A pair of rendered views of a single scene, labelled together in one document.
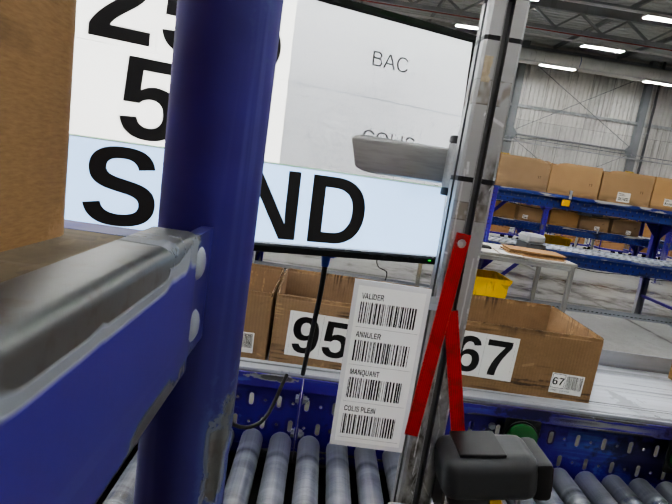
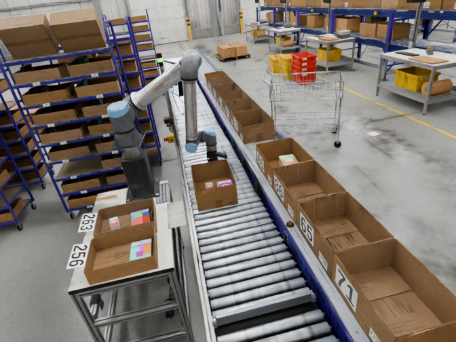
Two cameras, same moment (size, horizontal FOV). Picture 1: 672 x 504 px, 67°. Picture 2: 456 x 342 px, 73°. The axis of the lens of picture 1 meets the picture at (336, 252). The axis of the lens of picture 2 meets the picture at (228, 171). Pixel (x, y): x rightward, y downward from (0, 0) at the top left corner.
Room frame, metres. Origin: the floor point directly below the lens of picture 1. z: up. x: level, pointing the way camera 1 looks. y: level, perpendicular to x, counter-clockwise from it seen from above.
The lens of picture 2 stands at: (0.73, -3.12, 2.05)
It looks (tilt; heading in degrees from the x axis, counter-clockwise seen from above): 30 degrees down; 84
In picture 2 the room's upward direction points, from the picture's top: 7 degrees counter-clockwise
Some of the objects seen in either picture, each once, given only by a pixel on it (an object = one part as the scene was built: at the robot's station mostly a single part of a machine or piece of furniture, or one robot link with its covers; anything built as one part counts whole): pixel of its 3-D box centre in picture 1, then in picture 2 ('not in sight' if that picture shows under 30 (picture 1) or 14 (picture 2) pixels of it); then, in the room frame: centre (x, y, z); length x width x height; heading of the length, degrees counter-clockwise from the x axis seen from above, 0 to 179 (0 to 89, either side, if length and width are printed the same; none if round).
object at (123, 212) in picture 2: not in sight; (127, 220); (0.20, -1.36, 0.80); 0.38 x 0.28 x 0.10; 4
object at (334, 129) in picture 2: not in sight; (302, 107); (2.37, 0.98, 0.52); 1.07 x 0.56 x 1.03; 158
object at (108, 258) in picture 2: not in sight; (123, 252); (0.22, -1.67, 0.80); 0.38 x 0.28 x 0.10; 3
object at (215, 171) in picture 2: not in sight; (213, 183); (0.83, -1.15, 0.83); 0.39 x 0.29 x 0.17; 90
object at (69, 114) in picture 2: not in sight; (58, 112); (-0.56, 0.19, 1.19); 0.40 x 0.30 x 0.10; 2
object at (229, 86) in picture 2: not in sight; (226, 93); (1.26, 0.72, 0.96); 0.39 x 0.29 x 0.17; 92
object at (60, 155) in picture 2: not in sight; (72, 147); (-0.57, 0.19, 0.79); 0.40 x 0.30 x 0.10; 4
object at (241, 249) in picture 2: not in sight; (242, 249); (0.91, -1.77, 0.72); 0.52 x 0.05 x 0.05; 2
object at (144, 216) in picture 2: not in sight; (141, 218); (0.29, -1.36, 0.79); 0.19 x 0.14 x 0.02; 97
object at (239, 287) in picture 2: not in sight; (254, 283); (0.92, -2.03, 0.72); 0.52 x 0.05 x 0.05; 2
